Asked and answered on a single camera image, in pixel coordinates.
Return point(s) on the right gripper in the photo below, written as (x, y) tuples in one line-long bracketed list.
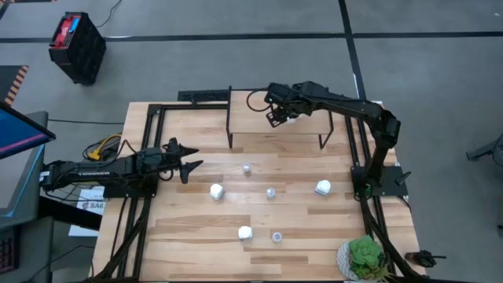
[(285, 98)]

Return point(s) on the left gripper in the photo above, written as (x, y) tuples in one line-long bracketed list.
[(157, 163)]

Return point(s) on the wooden shelf with black frame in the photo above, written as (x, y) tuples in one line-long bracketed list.
[(243, 122)]

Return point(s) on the clear bottle with coloured pills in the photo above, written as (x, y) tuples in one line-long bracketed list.
[(246, 168), (270, 192), (277, 237)]

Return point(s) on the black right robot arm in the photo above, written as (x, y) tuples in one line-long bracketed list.
[(377, 118)]

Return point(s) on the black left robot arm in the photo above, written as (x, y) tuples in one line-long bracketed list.
[(78, 173)]

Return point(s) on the white printed paper sheet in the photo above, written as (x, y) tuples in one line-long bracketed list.
[(92, 202)]

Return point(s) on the black plastic crate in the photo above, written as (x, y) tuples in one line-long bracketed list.
[(84, 59)]

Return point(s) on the green succulent in white pot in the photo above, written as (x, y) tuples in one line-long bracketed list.
[(363, 257)]

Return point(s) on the monitor with blue screen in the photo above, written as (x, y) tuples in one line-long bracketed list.
[(19, 131)]

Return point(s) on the small blue object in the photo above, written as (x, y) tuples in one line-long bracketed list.
[(73, 24)]

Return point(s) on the red case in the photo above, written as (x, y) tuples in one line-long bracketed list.
[(63, 33)]

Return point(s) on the black orange striped mat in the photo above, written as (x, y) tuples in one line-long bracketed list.
[(12, 84)]

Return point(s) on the backlit black keyboard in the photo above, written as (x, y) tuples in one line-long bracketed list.
[(6, 249)]

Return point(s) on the black handheld tool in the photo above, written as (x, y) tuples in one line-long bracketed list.
[(422, 258)]

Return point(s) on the dark chair base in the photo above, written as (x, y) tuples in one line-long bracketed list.
[(485, 149)]

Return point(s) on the black aluminium table frame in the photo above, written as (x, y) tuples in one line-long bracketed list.
[(188, 106)]

